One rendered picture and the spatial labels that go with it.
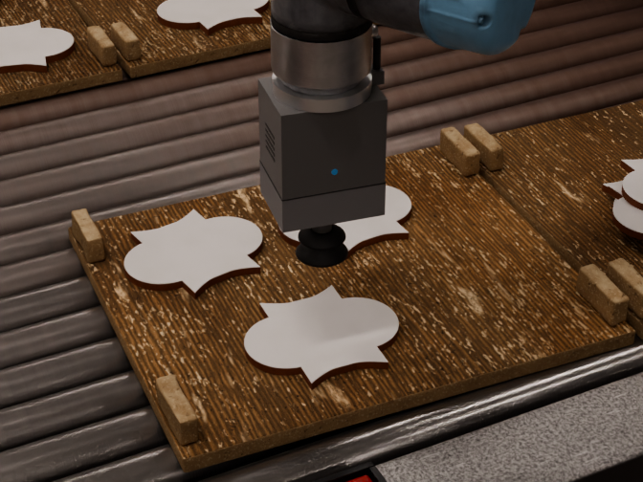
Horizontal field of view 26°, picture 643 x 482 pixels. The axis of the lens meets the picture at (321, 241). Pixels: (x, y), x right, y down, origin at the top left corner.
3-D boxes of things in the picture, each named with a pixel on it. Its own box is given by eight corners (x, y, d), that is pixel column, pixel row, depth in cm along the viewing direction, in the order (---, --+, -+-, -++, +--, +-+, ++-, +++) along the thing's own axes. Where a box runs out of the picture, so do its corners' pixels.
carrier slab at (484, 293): (634, 344, 121) (636, 330, 120) (184, 474, 107) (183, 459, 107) (448, 155, 147) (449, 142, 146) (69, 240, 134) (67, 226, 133)
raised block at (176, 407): (200, 443, 108) (199, 416, 107) (178, 449, 108) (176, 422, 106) (177, 397, 113) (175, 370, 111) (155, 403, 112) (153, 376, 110)
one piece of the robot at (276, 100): (356, 4, 109) (353, 181, 118) (245, 18, 107) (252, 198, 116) (399, 57, 101) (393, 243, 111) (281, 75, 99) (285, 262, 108)
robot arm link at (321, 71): (257, 6, 104) (361, -8, 106) (259, 61, 107) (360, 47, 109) (286, 49, 98) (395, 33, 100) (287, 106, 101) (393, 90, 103)
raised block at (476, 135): (504, 169, 142) (506, 146, 140) (488, 173, 141) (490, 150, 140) (476, 142, 146) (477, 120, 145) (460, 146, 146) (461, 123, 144)
